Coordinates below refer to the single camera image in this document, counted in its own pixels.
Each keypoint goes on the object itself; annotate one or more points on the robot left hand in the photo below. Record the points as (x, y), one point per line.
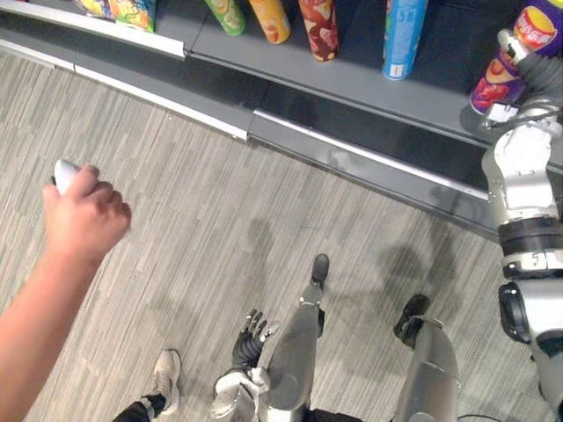
(248, 347)

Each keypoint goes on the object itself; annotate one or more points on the person's hand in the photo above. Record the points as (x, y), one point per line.
(83, 224)

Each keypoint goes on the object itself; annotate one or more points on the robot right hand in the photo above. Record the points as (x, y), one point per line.
(538, 72)

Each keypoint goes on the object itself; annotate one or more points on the purple chips can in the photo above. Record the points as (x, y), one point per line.
(492, 85)

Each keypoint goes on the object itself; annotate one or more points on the white handheld controller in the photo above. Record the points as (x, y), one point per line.
(66, 173)

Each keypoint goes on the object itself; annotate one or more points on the person's forearm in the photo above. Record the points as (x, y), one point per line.
(31, 343)

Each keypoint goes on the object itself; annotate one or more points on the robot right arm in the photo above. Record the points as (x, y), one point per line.
(523, 189)

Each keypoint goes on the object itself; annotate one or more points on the blue chips can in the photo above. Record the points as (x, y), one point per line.
(402, 39)

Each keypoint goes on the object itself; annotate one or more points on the dark grey shop shelf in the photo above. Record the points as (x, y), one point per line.
(360, 92)

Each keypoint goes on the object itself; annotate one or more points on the green orange chips bag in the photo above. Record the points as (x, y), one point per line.
(134, 13)

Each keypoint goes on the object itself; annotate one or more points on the yellow chips bag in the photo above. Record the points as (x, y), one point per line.
(93, 6)

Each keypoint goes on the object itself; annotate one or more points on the red chips can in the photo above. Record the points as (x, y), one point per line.
(320, 31)

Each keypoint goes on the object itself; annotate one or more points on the green chips can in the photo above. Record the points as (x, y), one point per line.
(228, 15)

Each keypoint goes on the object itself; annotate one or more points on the orange chips can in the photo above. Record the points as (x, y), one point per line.
(272, 19)

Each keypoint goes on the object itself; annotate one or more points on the robot left silver leg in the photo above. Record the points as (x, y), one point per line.
(292, 356)

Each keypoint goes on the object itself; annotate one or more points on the robot silver leg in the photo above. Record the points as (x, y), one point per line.
(292, 356)
(433, 373)

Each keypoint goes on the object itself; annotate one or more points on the white price label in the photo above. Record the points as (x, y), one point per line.
(502, 112)

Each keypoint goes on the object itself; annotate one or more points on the person's beige shoe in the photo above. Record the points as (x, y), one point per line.
(167, 378)

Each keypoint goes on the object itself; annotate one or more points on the robot left dark foot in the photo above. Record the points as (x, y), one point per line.
(320, 267)

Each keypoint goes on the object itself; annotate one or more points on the robot dark foot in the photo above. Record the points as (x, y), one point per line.
(320, 267)
(412, 313)

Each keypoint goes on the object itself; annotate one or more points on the person's leg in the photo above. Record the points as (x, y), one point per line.
(136, 411)

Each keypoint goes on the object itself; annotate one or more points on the robot right dark foot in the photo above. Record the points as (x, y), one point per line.
(412, 313)

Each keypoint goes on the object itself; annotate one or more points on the robot right silver leg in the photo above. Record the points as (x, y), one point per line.
(433, 373)

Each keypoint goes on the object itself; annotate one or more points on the white shelf price rail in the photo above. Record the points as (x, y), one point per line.
(110, 31)
(154, 99)
(374, 156)

